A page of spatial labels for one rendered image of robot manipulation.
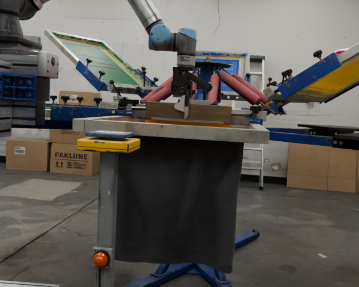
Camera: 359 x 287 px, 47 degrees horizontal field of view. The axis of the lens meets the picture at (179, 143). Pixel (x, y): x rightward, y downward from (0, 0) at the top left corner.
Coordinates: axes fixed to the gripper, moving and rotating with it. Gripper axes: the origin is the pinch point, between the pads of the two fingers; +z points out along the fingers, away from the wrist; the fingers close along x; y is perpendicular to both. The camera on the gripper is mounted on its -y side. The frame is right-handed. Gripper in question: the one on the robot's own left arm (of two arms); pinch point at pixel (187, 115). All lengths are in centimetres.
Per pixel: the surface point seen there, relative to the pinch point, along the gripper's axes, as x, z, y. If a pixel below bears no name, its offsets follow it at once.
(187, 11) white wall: -421, -135, 57
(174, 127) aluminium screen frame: 52, 2, -2
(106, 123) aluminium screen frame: 52, 2, 18
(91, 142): 75, 6, 14
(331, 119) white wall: -421, 4, -152
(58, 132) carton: -375, 44, 219
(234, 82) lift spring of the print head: -73, -19, -18
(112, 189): 71, 18, 10
